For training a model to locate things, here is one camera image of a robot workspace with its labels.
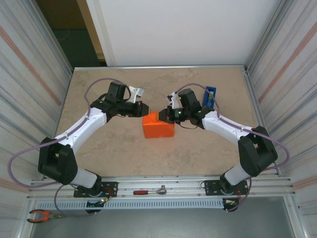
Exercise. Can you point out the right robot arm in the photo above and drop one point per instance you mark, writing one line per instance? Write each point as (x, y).
(223, 124)

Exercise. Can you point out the grey metal shelf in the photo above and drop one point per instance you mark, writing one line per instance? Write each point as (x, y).
(161, 223)

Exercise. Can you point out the wide aluminium mounting rail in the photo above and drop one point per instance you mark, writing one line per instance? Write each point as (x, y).
(178, 184)

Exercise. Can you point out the aluminium corner post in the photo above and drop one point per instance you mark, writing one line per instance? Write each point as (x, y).
(265, 37)
(53, 37)

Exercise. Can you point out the ridged aluminium side rail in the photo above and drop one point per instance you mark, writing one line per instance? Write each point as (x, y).
(247, 79)

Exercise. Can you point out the blue tape dispenser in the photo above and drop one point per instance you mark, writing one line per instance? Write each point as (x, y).
(206, 101)

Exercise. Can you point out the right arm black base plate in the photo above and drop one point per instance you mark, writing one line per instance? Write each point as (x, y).
(210, 186)

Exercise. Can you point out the white door frame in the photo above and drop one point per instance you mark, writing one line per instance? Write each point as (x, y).
(99, 29)

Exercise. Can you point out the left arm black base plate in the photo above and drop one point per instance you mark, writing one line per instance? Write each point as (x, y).
(111, 186)

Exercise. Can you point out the thin aluminium table rail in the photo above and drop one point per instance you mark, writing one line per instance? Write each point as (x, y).
(161, 67)

